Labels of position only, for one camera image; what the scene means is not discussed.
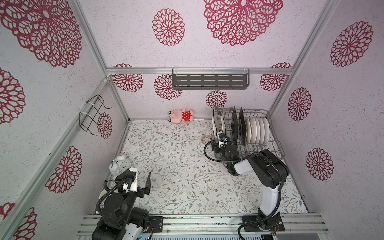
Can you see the rear black square plate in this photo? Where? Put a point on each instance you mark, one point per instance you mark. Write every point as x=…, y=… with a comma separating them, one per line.
x=242, y=126

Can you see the grey wire dish rack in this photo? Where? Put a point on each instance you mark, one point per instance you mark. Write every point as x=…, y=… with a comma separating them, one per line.
x=273, y=144

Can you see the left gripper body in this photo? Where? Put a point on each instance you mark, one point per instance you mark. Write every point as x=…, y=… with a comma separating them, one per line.
x=140, y=192

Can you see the black wire wall rack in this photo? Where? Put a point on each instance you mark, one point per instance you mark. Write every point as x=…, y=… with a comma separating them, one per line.
x=96, y=120

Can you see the tape roll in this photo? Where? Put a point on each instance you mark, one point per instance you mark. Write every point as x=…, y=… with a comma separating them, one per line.
x=206, y=139

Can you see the front black square plate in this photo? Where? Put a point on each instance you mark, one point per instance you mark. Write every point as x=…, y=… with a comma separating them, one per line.
x=234, y=126

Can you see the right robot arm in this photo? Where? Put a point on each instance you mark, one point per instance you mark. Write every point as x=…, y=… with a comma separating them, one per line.
x=269, y=169

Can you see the grey wall shelf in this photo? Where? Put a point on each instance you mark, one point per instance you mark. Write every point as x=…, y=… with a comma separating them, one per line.
x=211, y=81

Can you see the pink plush toy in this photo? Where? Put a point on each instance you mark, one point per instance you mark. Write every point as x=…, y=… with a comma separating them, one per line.
x=181, y=116

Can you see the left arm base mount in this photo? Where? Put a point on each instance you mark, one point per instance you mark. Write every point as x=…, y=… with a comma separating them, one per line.
x=155, y=224

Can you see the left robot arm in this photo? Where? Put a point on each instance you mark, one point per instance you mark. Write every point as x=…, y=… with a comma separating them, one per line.
x=120, y=219

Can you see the round white plate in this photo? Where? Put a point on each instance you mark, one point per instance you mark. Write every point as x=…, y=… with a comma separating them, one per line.
x=258, y=136
x=254, y=130
x=249, y=131
x=262, y=130
x=267, y=131

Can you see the white square plate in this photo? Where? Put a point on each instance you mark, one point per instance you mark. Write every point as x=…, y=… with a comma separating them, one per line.
x=223, y=121
x=215, y=124

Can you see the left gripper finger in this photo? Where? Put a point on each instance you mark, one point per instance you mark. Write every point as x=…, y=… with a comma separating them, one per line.
x=125, y=175
x=148, y=184

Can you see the white alarm clock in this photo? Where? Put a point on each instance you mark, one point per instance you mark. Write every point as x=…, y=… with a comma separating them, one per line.
x=120, y=164

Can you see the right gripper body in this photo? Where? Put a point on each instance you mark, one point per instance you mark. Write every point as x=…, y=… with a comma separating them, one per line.
x=223, y=151

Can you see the black square plate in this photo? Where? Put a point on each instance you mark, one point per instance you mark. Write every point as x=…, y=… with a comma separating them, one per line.
x=242, y=126
x=234, y=126

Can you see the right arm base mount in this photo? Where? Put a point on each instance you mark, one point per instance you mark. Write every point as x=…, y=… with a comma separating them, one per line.
x=273, y=224

